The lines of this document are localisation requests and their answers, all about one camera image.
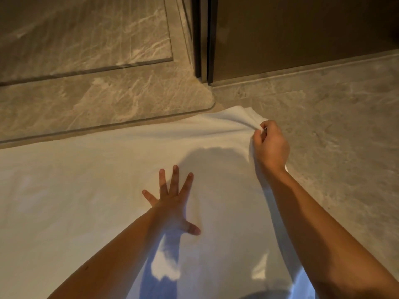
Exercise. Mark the person's right fingers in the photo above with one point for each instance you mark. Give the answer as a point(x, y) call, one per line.
point(265, 126)

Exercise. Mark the person's left little finger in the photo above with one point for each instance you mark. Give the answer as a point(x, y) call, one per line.
point(149, 197)

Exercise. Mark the person's right hand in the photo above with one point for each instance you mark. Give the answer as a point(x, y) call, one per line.
point(272, 149)

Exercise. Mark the person's left middle finger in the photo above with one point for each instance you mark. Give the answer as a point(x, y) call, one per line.
point(174, 181)

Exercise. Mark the person's left forearm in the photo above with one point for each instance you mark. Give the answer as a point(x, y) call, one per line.
point(124, 255)

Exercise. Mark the person's right forearm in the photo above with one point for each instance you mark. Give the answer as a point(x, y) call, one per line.
point(311, 230)

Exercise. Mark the brown door panel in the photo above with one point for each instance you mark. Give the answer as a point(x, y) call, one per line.
point(296, 31)

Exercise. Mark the person's left thumb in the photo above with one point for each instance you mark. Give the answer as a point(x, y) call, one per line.
point(192, 229)

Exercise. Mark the white towel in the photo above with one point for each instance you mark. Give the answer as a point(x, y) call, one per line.
point(93, 183)

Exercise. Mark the dark metal door frame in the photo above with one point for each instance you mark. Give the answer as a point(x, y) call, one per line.
point(201, 37)

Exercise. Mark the person's left hand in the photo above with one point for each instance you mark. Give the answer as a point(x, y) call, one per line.
point(170, 211)

